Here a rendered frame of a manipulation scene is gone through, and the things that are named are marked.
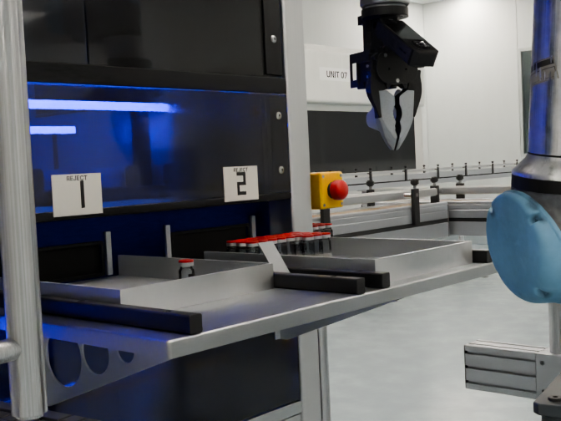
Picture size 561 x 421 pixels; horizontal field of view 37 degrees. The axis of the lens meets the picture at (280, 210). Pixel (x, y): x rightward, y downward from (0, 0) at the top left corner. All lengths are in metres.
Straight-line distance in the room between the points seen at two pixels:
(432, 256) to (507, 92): 8.95
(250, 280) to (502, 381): 1.27
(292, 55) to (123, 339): 0.84
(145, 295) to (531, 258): 0.44
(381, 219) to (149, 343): 1.19
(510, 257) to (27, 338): 0.50
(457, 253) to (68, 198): 0.59
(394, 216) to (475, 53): 8.43
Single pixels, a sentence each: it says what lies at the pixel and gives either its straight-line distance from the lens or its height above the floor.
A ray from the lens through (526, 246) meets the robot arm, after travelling 0.86.
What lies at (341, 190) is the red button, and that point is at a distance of 1.65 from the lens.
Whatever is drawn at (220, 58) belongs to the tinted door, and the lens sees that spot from 1.49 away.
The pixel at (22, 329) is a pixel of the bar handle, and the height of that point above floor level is 0.94.
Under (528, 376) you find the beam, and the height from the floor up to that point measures 0.48.
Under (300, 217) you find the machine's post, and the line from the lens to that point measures 1.61.
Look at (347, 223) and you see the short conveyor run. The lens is 1.90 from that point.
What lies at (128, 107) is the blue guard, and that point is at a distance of 1.33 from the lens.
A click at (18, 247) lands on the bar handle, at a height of 1.00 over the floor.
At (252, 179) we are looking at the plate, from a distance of 1.51.
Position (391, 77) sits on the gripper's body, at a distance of 1.28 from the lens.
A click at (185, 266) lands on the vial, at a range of 1.13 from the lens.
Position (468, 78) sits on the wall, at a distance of 10.44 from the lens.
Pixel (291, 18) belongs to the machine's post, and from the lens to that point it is 1.63.
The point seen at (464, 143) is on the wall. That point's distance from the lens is 10.44.
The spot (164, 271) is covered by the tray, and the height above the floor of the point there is 0.89.
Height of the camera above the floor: 1.05
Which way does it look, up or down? 3 degrees down
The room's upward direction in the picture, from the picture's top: 3 degrees counter-clockwise
